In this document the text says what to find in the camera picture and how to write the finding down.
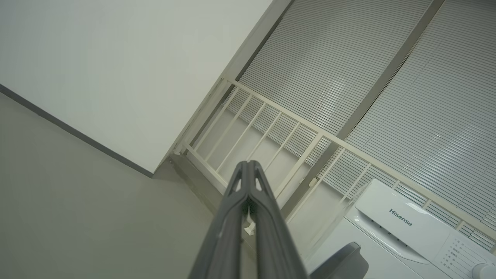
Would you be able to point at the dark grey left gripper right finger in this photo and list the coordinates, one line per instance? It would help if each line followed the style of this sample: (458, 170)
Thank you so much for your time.
(275, 232)

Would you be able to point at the white Hisense detergent drawer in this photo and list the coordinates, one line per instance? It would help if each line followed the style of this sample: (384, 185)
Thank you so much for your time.
(403, 221)

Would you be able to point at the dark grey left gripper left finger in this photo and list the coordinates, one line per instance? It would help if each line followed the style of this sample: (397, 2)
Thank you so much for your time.
(228, 224)

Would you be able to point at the cream metal window railing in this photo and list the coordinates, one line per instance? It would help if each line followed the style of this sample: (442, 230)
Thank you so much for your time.
(271, 104)

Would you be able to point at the white front-load washing machine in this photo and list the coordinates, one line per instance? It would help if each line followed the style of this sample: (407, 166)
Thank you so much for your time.
(387, 255)

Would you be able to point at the grey slatted window blind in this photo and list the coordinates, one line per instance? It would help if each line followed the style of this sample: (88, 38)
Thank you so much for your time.
(445, 116)
(329, 58)

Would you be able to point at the white round control knob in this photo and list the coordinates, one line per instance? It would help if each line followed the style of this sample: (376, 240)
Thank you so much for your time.
(486, 272)

